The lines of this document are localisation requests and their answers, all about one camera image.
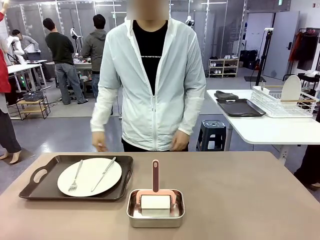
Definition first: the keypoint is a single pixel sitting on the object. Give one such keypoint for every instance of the dark brown tray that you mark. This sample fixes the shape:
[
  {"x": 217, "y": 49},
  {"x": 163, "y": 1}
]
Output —
[{"x": 240, "y": 107}]

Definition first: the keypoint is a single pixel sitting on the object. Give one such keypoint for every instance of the person in dark green sweater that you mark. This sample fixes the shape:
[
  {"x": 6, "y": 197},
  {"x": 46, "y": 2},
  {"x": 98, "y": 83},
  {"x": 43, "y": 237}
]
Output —
[{"x": 58, "y": 47}]

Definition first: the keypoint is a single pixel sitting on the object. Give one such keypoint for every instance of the white round plate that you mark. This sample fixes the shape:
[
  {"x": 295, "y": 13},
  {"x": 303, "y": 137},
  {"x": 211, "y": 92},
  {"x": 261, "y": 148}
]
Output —
[{"x": 87, "y": 180}]

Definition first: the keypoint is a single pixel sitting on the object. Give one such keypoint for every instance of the long white desk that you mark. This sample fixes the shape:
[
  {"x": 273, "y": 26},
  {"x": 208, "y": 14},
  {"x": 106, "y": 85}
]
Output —
[{"x": 22, "y": 67}]

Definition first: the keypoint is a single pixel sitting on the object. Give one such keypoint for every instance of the person's left hand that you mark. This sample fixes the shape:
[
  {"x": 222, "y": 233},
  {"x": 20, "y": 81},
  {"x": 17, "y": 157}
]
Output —
[{"x": 180, "y": 141}]

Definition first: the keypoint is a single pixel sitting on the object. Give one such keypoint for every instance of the person's right hand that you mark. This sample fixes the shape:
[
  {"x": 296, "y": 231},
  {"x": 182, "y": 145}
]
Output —
[{"x": 98, "y": 141}]

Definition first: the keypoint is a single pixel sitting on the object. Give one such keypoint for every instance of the black stand with white head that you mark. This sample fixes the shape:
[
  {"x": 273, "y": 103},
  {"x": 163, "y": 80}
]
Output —
[{"x": 269, "y": 29}]

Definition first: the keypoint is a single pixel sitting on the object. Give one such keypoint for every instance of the silver fork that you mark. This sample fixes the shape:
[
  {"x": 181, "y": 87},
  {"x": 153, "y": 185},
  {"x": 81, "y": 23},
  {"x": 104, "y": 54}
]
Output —
[{"x": 72, "y": 187}]

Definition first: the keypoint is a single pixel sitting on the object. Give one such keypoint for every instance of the black utility cart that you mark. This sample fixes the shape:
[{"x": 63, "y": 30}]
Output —
[{"x": 308, "y": 83}]

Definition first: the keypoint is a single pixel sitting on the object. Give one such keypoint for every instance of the silver table knife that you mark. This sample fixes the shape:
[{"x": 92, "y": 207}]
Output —
[{"x": 103, "y": 173}]

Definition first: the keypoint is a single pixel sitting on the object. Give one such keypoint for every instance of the rectangular steel container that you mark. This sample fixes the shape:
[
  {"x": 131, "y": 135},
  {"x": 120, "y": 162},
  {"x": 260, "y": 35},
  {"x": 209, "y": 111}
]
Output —
[{"x": 155, "y": 222}]

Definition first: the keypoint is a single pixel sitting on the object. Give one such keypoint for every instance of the black suitcases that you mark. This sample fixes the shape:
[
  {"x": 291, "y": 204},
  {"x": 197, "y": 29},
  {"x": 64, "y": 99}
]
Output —
[{"x": 248, "y": 58}]

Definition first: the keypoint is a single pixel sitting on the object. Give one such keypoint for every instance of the dark grey plastic stool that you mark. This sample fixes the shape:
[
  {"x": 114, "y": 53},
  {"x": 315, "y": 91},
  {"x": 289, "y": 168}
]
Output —
[{"x": 211, "y": 127}]

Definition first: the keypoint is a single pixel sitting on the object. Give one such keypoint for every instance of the dark laptop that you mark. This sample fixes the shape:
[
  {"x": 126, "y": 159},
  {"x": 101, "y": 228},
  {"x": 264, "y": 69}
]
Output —
[{"x": 33, "y": 56}]

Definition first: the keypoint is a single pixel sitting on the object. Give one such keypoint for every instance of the person in grey hoodie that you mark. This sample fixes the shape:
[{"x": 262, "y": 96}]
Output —
[{"x": 93, "y": 47}]

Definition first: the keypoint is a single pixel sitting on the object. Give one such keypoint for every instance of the person in white jacket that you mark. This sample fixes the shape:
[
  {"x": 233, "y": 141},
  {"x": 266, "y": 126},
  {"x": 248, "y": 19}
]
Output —
[{"x": 130, "y": 87}]

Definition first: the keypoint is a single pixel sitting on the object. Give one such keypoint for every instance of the white oval plate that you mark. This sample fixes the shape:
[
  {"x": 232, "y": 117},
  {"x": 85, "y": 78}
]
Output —
[{"x": 291, "y": 87}]

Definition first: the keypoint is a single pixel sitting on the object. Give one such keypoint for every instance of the person's right forearm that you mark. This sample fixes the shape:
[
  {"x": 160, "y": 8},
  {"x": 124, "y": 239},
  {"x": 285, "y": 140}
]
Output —
[{"x": 100, "y": 115}]

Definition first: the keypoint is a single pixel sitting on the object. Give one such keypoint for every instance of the wooden shoe rack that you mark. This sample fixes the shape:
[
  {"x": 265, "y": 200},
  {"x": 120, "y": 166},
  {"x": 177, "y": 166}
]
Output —
[{"x": 222, "y": 67}]

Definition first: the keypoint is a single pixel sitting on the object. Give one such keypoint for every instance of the clothes rack with clothes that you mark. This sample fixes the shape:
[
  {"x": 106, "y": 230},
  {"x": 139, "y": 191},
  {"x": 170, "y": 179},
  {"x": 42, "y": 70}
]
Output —
[{"x": 303, "y": 50}]

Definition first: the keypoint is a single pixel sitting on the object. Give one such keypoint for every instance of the white side table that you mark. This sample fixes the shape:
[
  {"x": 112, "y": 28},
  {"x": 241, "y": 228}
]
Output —
[{"x": 270, "y": 130}]

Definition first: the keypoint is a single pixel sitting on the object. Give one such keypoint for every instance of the person's left forearm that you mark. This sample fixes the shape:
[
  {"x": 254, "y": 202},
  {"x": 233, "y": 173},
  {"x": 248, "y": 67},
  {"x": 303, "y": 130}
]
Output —
[{"x": 193, "y": 115}]

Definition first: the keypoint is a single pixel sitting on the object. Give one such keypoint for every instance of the person in grey top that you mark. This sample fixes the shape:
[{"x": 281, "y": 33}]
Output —
[{"x": 27, "y": 41}]

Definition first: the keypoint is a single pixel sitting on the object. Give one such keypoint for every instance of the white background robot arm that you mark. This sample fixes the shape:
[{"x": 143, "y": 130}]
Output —
[
  {"x": 16, "y": 47},
  {"x": 73, "y": 32},
  {"x": 190, "y": 21}
]

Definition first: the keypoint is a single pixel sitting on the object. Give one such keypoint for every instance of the pink lint roller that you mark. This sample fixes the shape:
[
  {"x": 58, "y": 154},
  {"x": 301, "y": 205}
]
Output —
[{"x": 155, "y": 175}]

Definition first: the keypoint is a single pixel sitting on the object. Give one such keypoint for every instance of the person in black trousers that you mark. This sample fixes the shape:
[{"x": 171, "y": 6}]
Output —
[{"x": 310, "y": 165}]

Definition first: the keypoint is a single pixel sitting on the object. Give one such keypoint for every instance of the small wooden black-frame shelf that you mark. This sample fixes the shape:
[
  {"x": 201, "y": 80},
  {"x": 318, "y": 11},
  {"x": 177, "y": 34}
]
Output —
[{"x": 32, "y": 110}]

